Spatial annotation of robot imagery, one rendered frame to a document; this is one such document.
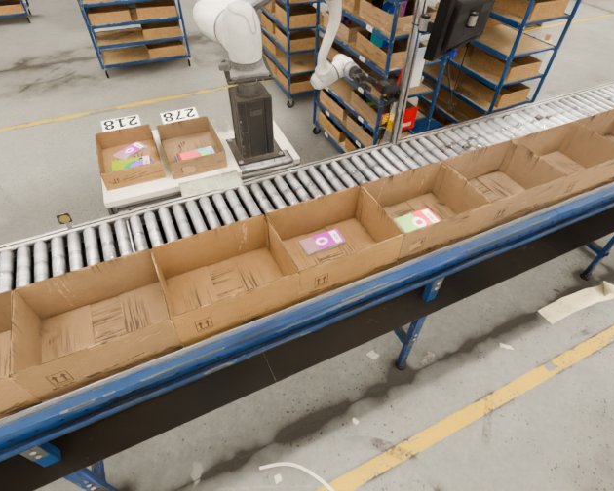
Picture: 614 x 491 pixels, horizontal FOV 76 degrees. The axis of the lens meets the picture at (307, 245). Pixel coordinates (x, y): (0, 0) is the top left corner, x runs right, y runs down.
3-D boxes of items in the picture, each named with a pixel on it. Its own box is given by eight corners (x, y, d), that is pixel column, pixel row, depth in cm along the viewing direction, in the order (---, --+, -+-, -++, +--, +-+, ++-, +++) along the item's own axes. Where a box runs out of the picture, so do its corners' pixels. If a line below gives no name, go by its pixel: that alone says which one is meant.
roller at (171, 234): (169, 211, 188) (166, 204, 185) (197, 290, 157) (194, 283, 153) (158, 214, 187) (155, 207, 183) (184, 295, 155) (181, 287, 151)
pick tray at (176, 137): (210, 131, 229) (207, 115, 221) (228, 167, 205) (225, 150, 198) (160, 141, 220) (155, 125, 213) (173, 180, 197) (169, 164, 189)
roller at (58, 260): (65, 240, 174) (60, 232, 171) (74, 333, 143) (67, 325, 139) (54, 243, 173) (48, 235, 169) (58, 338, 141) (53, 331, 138)
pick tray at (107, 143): (154, 139, 222) (149, 123, 215) (167, 177, 198) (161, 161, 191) (100, 150, 214) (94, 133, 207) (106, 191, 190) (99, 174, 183)
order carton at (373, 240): (356, 216, 161) (361, 183, 149) (396, 266, 144) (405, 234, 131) (266, 245, 149) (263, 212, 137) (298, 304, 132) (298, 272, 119)
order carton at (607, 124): (608, 133, 209) (628, 104, 197) (662, 164, 191) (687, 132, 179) (556, 151, 197) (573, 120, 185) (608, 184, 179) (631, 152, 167)
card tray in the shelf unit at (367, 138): (345, 126, 314) (347, 114, 306) (377, 118, 323) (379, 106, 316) (372, 152, 289) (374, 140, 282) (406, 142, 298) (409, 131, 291)
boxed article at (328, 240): (299, 243, 150) (299, 240, 149) (335, 231, 155) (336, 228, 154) (307, 256, 145) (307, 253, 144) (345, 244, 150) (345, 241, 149)
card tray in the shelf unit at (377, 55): (355, 47, 270) (356, 31, 263) (393, 41, 279) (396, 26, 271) (384, 70, 245) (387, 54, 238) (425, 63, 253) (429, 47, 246)
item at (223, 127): (266, 113, 250) (265, 108, 248) (300, 163, 214) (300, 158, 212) (98, 145, 222) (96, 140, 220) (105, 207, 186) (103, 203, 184)
